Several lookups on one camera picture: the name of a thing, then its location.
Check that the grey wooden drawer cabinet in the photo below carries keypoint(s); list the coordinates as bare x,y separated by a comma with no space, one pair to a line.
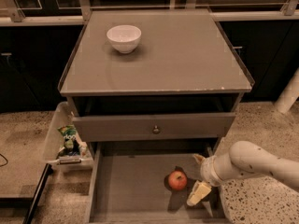
183,64

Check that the grey open middle drawer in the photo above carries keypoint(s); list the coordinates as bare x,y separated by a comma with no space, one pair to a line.
129,184

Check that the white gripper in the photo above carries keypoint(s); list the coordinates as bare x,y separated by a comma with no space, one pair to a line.
206,171

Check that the red apple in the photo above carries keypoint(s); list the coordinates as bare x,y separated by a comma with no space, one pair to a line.
177,180

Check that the black floor rail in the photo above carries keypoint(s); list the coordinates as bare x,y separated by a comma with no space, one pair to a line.
38,193

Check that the clear plastic storage bin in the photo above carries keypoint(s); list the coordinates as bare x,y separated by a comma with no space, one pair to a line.
83,161

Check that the round metal drawer knob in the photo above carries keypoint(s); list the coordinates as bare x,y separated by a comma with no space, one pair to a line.
156,130

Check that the grey top drawer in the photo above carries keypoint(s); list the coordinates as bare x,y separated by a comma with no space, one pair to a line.
139,127

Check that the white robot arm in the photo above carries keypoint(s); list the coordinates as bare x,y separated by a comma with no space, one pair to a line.
243,160

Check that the green snack bag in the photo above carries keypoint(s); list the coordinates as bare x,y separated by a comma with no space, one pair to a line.
70,147

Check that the white ceramic bowl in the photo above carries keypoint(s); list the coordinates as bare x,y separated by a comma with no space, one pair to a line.
124,38

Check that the metal railing frame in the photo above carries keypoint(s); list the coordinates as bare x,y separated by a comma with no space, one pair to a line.
48,12

